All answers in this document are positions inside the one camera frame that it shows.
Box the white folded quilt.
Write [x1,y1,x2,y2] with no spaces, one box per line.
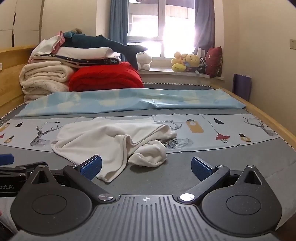
[55,46,121,59]

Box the striped plush toy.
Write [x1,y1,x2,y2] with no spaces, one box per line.
[196,58,208,74]

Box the deer print bed sheet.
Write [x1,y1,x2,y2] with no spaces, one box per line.
[0,113,281,153]

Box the wooden bed frame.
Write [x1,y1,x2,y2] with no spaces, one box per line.
[0,45,296,150]

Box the cream wardrobe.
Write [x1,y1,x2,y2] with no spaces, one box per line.
[0,0,45,48]

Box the dark teal shark plush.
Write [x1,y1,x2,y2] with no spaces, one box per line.
[61,31,148,70]

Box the purple bag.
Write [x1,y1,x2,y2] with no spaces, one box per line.
[232,74,252,101]

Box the light blue patterned sheet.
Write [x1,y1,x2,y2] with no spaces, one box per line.
[15,88,247,118]

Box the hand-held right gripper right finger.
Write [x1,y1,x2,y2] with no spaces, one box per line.
[177,156,264,204]

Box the red cushion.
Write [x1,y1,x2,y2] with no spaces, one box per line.
[204,46,224,78]

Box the navy star trim folded blanket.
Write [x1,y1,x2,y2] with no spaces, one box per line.
[28,54,122,69]

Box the blue curtain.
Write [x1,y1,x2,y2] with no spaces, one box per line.
[194,0,217,56]
[109,0,129,45]

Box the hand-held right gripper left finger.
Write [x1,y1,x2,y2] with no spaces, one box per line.
[29,155,116,204]

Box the pink cloth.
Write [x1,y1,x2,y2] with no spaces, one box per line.
[52,31,67,53]

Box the white small garment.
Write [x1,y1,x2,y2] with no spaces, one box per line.
[51,117,177,183]

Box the red folded blanket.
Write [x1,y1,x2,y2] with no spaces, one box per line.
[69,61,145,92]

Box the windowsill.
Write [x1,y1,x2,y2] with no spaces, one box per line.
[138,68,225,82]

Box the white folded cloth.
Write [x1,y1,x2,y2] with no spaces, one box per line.
[33,39,62,57]

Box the yellow duck plush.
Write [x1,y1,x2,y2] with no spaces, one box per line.
[171,51,188,72]

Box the cream folded fleece blanket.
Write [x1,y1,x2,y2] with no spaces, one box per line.
[19,62,77,105]

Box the white plush toy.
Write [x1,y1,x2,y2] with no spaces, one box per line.
[136,51,153,71]

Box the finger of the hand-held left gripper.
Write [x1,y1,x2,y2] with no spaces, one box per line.
[0,153,15,165]
[0,162,48,179]

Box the window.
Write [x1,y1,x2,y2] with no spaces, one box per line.
[127,0,197,60]

